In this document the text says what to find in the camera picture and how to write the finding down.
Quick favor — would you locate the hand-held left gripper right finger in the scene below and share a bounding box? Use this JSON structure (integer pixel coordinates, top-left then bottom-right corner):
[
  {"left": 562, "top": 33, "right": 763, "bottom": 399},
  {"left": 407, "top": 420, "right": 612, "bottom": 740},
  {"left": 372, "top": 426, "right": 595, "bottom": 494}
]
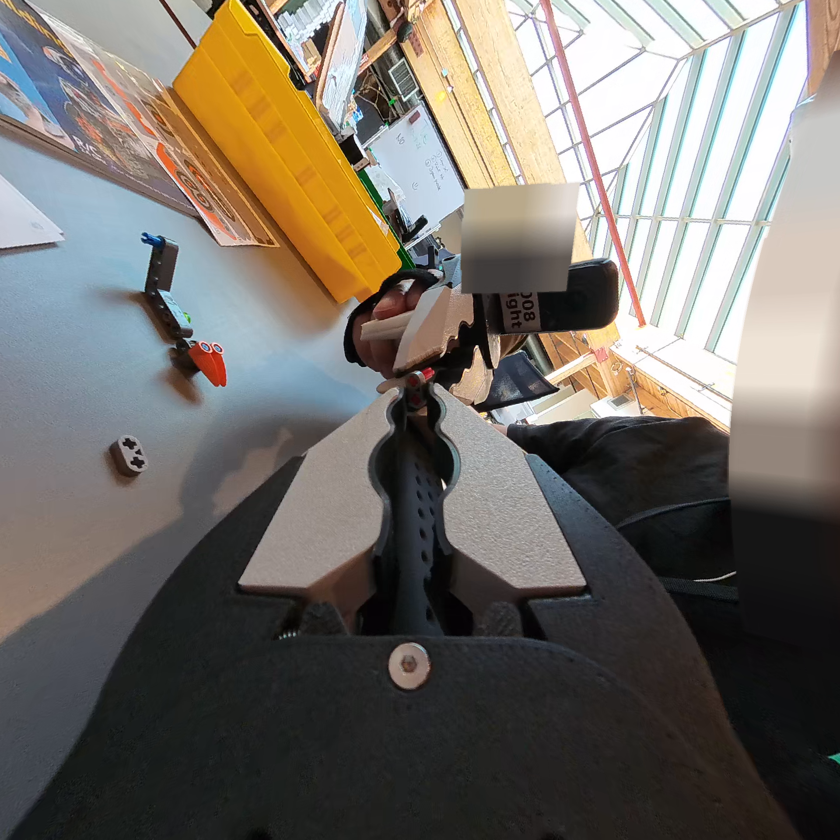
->
[{"left": 427, "top": 382, "right": 587, "bottom": 636}]

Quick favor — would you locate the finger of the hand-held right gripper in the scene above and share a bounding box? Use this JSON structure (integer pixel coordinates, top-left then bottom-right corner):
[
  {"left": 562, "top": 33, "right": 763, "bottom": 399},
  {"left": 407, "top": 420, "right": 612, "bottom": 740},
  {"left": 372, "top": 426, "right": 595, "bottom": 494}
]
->
[
  {"left": 446, "top": 341, "right": 496, "bottom": 408},
  {"left": 392, "top": 285, "right": 478, "bottom": 375}
]

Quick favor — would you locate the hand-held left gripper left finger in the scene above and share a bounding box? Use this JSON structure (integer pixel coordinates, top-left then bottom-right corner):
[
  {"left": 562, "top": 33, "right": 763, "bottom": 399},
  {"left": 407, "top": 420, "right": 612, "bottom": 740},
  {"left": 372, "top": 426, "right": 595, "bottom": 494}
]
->
[{"left": 238, "top": 386, "right": 403, "bottom": 636}]

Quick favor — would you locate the grey beam with orange claws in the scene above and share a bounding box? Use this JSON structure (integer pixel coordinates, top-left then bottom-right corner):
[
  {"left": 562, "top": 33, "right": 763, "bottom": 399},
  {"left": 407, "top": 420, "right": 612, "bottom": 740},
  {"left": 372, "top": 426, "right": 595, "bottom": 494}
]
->
[{"left": 140, "top": 231, "right": 228, "bottom": 388}]

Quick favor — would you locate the person's right hand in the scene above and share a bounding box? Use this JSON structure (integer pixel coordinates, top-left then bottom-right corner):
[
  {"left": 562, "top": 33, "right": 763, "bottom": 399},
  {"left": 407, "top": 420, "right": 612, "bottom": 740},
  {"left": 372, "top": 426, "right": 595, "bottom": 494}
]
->
[{"left": 353, "top": 279, "right": 424, "bottom": 395}]

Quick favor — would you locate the black perforated panel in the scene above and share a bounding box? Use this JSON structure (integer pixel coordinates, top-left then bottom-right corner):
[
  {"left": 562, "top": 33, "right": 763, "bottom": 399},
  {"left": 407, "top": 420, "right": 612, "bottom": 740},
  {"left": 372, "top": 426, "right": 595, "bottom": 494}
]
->
[{"left": 389, "top": 420, "right": 448, "bottom": 635}]

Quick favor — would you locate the green plastic bin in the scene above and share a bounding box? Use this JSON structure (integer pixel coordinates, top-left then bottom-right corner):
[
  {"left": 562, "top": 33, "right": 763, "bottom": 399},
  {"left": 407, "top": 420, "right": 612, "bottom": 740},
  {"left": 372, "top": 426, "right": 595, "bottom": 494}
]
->
[{"left": 357, "top": 169, "right": 418, "bottom": 271}]

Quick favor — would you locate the whiteboard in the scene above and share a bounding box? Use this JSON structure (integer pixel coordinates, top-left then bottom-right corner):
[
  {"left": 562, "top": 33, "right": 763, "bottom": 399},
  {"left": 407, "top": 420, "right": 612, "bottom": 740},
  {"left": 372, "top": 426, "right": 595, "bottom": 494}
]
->
[{"left": 364, "top": 105, "right": 467, "bottom": 227}]

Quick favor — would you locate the yellow plastic bin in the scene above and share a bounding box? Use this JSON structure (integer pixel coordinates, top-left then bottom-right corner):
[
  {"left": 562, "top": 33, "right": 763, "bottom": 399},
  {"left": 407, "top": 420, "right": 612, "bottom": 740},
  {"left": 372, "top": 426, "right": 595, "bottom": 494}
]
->
[{"left": 172, "top": 0, "right": 403, "bottom": 304}]

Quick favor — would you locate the robot sticker sheet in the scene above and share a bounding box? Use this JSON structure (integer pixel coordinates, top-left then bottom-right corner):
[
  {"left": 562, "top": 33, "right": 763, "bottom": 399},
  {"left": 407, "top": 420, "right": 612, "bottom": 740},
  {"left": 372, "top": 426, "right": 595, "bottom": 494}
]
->
[{"left": 39, "top": 0, "right": 280, "bottom": 249}]

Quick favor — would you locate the wooden clipboard with paper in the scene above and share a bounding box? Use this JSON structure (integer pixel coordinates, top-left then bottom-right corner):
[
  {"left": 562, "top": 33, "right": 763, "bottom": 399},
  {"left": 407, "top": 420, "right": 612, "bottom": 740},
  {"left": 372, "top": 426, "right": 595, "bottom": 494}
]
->
[{"left": 314, "top": 0, "right": 370, "bottom": 130}]

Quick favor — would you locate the open white instruction booklet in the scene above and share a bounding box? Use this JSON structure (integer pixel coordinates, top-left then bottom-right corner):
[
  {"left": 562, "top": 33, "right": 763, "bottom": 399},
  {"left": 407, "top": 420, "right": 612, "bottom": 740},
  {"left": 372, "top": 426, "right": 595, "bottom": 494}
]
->
[{"left": 0, "top": 174, "right": 65, "bottom": 250}]

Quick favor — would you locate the blue cover manual booklet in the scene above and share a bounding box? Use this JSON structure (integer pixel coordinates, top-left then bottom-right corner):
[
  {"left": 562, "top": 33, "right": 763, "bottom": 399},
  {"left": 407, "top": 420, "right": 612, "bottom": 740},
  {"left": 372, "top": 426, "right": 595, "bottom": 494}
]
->
[{"left": 0, "top": 0, "right": 198, "bottom": 214}]

